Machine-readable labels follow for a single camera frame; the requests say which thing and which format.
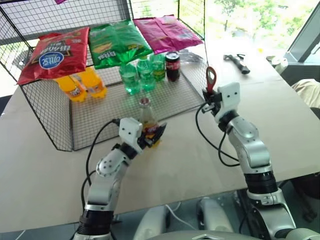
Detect green soda plastic bottle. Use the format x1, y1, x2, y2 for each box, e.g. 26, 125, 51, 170
136, 58, 157, 92
118, 62, 142, 96
149, 53, 168, 83

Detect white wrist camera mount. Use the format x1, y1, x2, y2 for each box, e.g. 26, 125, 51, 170
118, 117, 145, 154
214, 81, 241, 121

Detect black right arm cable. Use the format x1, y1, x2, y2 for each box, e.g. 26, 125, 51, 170
195, 103, 241, 167

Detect black hand tool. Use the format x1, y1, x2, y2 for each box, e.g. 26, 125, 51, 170
222, 53, 252, 75

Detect orange soda plastic bottle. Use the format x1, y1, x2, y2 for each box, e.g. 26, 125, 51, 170
78, 66, 109, 99
55, 74, 89, 104

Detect silver robot torso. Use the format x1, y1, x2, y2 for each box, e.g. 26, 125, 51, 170
139, 229, 320, 240

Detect black window frame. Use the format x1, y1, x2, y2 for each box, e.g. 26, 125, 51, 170
285, 3, 320, 64

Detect green chip bag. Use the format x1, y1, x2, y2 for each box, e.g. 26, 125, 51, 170
111, 19, 154, 65
88, 24, 126, 71

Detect glass bottle with orange drink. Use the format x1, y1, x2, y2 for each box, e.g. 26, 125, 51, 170
138, 97, 163, 148

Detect red chip bag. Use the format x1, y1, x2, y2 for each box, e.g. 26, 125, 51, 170
16, 26, 91, 86

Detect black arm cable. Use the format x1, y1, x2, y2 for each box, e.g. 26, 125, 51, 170
80, 118, 121, 213
195, 103, 241, 167

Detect black tripod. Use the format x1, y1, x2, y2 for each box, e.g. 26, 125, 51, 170
290, 172, 320, 224

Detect white cable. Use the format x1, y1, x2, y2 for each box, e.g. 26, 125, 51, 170
163, 201, 199, 231

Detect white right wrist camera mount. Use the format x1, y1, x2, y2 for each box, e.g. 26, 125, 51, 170
214, 81, 241, 121

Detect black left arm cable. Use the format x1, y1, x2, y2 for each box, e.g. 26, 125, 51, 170
80, 118, 121, 213

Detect magenta chip bag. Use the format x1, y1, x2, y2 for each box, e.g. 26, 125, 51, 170
154, 14, 205, 50
132, 17, 181, 56

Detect clear plastic bag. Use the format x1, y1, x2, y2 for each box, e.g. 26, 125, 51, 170
178, 49, 205, 65

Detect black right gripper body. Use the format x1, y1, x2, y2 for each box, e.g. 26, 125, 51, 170
201, 96, 224, 117

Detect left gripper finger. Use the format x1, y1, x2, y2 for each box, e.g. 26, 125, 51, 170
149, 121, 168, 148

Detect silver robot thigh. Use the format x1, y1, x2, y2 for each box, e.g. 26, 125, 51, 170
195, 197, 235, 234
131, 206, 169, 240

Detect black wire mesh rack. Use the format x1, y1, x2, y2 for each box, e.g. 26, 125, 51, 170
0, 0, 209, 152

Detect red bottle opener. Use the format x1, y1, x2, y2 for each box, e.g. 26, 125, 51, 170
205, 66, 218, 94

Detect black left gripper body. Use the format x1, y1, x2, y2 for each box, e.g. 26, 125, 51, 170
137, 129, 156, 150

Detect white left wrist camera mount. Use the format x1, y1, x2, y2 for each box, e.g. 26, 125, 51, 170
118, 117, 145, 154

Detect dark cola plastic bottle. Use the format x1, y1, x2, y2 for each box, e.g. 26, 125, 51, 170
165, 50, 182, 83

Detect person in beige clothing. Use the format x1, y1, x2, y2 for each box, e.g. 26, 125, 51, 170
291, 79, 320, 109

